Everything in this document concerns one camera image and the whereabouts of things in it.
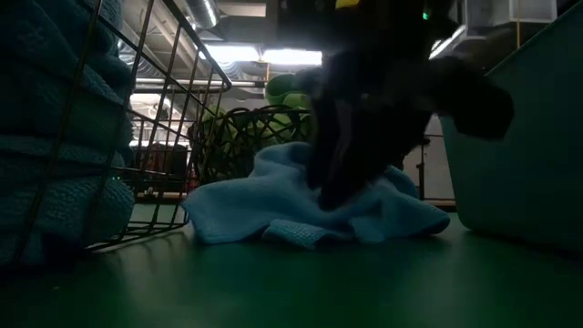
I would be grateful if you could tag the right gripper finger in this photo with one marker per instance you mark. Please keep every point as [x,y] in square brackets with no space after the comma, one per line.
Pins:
[348,173]
[321,146]

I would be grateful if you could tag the green microfiber towel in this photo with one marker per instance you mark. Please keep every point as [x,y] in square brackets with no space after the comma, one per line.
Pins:
[291,125]
[214,136]
[284,91]

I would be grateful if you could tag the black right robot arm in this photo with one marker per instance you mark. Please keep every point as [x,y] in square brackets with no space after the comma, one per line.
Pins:
[373,27]

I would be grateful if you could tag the slanted ceiling light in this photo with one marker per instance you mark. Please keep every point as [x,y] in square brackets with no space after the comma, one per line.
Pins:
[444,43]

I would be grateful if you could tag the long ceiling light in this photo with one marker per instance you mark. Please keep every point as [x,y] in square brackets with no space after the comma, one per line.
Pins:
[273,55]

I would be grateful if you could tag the yellow tag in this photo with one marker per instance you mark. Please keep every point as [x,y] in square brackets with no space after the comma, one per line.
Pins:
[347,3]

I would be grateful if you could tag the teal plastic bin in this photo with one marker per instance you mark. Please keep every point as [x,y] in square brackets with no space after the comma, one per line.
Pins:
[524,159]

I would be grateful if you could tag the white ceiling unit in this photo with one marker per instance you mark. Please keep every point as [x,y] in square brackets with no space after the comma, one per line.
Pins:
[510,11]

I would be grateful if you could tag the black metal table frame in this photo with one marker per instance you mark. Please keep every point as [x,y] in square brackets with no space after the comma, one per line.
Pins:
[422,177]

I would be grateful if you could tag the shiny round air duct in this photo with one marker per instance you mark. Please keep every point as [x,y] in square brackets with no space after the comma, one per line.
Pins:
[200,11]

